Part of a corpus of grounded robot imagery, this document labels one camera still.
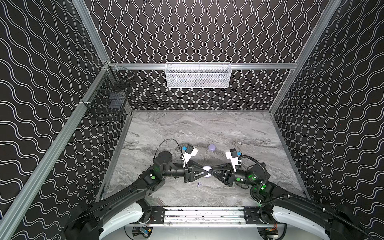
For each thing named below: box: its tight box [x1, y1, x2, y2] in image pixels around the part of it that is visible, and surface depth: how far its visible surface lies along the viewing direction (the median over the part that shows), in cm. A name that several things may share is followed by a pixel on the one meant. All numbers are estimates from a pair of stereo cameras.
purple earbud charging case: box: [208, 143, 216, 152], surface depth 100 cm
